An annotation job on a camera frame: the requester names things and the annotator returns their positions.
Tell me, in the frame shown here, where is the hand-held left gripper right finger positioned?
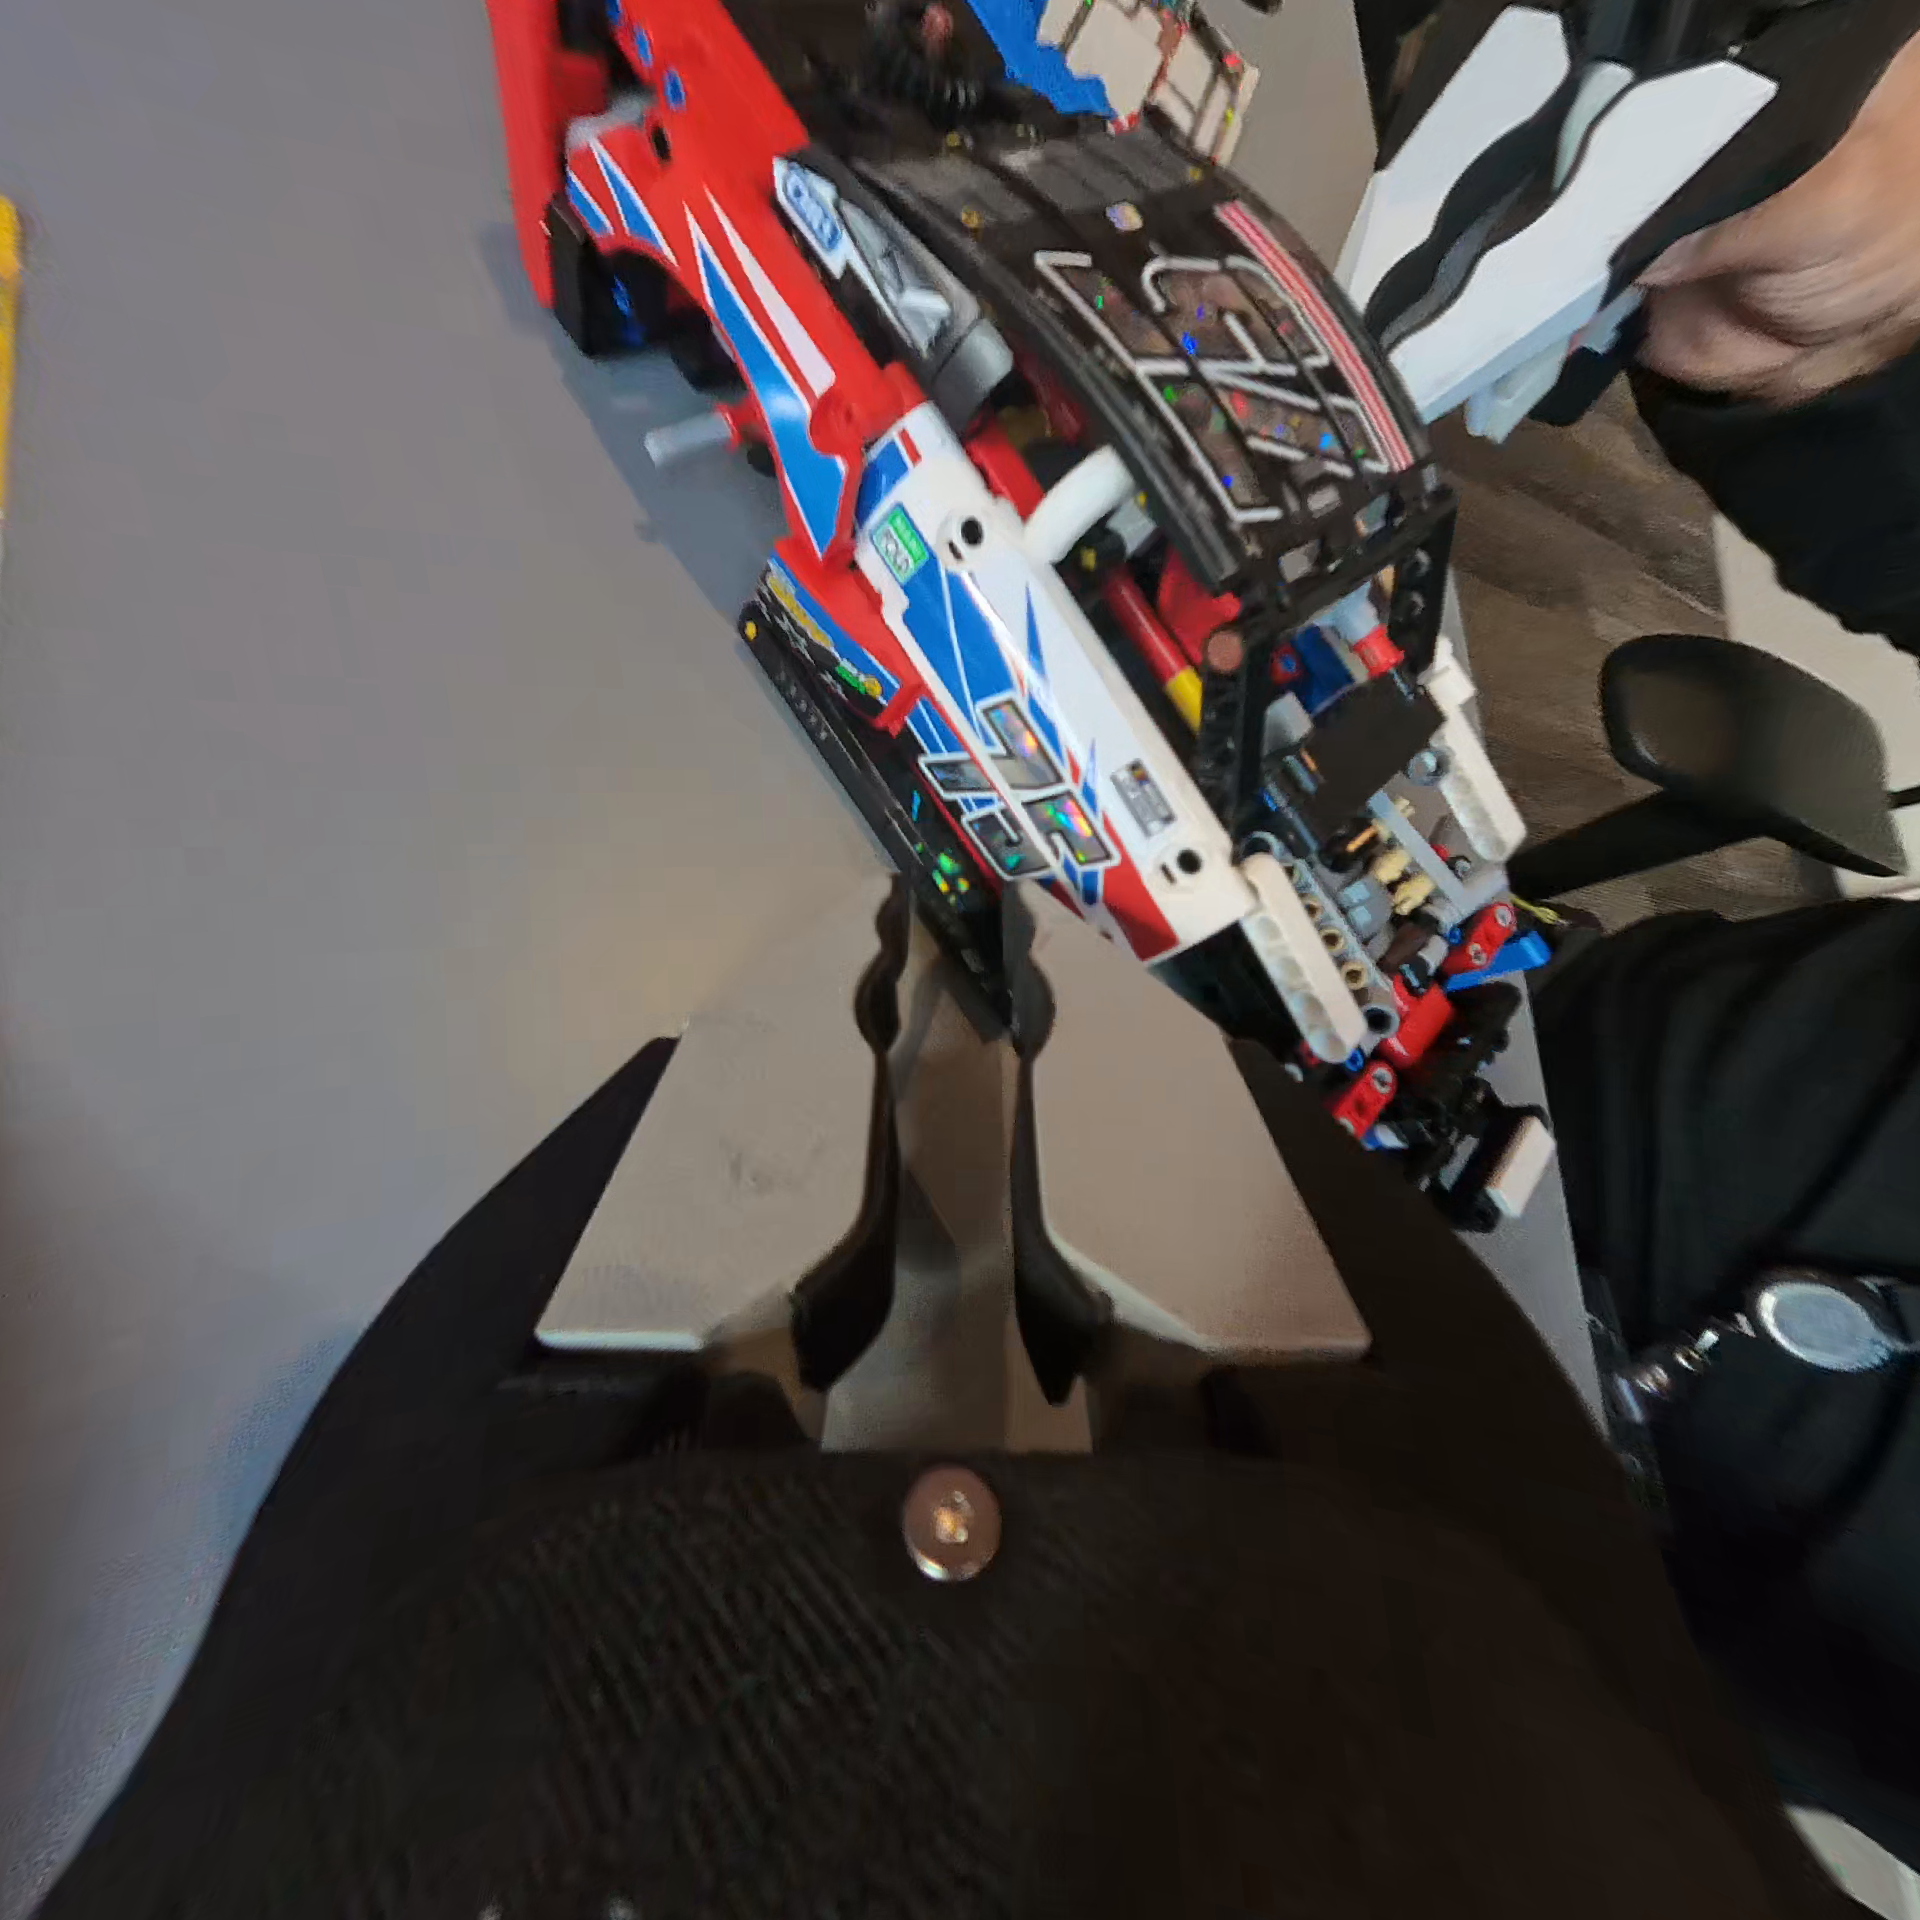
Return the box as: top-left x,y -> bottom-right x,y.
997,886 -> 1376,1408

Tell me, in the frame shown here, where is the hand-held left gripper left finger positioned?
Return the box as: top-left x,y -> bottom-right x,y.
533,874 -> 920,1391

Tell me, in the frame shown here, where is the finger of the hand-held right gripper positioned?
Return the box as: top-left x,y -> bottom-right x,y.
1379,59 -> 1783,425
1339,8 -> 1583,319

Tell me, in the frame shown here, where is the toy brick race car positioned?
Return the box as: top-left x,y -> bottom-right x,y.
486,0 -> 1561,1235

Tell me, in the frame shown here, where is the person's right forearm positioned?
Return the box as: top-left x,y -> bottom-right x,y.
1633,353 -> 1920,655

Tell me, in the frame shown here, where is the grey desk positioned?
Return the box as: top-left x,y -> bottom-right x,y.
0,0 -> 1614,1914

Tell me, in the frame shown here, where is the person's right hand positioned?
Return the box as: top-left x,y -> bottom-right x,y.
1633,66 -> 1920,407

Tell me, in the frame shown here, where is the black office chair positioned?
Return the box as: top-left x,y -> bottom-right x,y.
1505,634 -> 1910,903

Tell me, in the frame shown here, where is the yellow plastic item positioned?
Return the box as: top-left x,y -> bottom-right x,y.
0,194 -> 25,512

